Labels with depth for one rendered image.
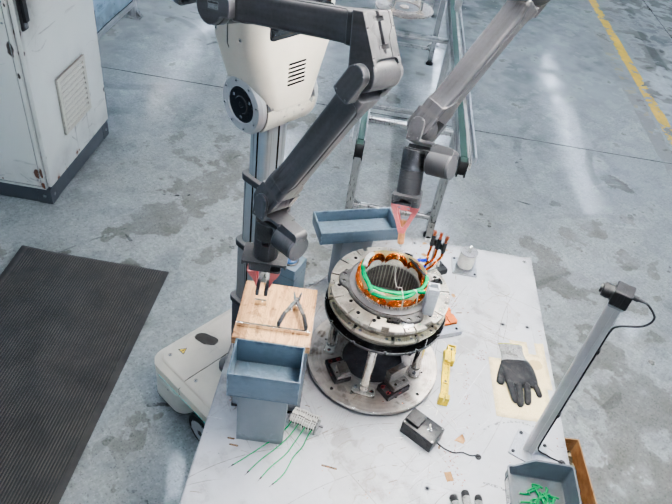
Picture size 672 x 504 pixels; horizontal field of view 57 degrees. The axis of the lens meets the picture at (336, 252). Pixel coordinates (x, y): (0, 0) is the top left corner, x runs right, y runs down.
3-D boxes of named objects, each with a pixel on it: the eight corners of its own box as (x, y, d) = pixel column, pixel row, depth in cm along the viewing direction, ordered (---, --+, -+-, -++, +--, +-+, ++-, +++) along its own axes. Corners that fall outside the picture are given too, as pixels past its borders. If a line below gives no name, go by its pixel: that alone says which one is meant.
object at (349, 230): (374, 272, 215) (389, 207, 197) (384, 294, 208) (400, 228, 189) (304, 278, 209) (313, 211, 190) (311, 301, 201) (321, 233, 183)
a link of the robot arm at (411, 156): (411, 141, 148) (400, 142, 143) (437, 147, 144) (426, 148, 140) (406, 170, 150) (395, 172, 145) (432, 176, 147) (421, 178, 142)
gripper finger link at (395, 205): (416, 230, 154) (423, 193, 151) (414, 238, 147) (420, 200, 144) (389, 225, 155) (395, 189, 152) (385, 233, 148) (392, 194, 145)
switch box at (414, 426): (428, 453, 165) (433, 441, 161) (398, 430, 169) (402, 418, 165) (441, 438, 169) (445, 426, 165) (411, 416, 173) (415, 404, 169)
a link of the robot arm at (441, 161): (426, 124, 149) (412, 114, 142) (470, 133, 144) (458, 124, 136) (411, 172, 150) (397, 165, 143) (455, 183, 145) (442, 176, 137)
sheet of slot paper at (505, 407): (559, 426, 176) (560, 425, 176) (493, 415, 176) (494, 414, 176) (544, 345, 199) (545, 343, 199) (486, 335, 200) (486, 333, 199)
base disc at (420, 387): (437, 426, 170) (438, 424, 169) (296, 402, 170) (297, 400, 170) (435, 322, 199) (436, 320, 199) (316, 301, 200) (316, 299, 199)
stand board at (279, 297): (309, 354, 151) (309, 347, 150) (231, 343, 151) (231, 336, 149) (316, 296, 166) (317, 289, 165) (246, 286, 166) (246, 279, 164)
